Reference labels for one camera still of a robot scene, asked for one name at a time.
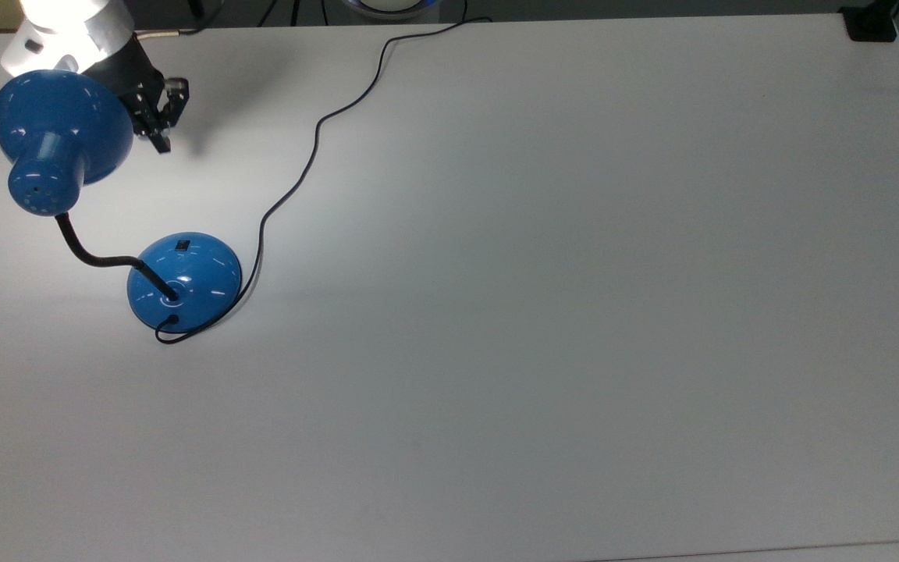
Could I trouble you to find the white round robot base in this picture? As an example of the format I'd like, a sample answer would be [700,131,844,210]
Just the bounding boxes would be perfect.
[340,0,439,20]

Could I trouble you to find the black table corner clamp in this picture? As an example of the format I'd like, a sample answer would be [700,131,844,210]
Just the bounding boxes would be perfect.
[840,0,899,42]

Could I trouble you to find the black tripod legs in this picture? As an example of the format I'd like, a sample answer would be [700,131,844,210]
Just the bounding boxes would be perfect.
[258,0,326,27]

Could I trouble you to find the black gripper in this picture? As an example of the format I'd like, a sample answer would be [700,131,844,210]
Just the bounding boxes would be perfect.
[84,34,190,155]

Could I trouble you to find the blue gooseneck desk lamp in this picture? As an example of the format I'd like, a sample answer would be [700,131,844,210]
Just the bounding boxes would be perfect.
[0,69,243,335]

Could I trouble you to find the black lamp power cable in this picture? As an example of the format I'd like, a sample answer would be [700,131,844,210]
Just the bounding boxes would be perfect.
[155,16,493,344]

